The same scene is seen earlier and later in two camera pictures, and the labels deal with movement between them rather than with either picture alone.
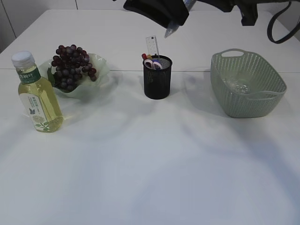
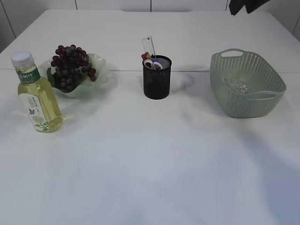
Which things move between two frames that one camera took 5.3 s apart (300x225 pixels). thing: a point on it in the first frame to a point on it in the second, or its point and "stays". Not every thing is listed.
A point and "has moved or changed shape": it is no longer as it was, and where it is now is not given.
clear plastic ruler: [152, 45] has moved or changed shape
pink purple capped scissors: [149, 63] stays
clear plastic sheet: [237, 86] stays
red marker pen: [144, 56] stays
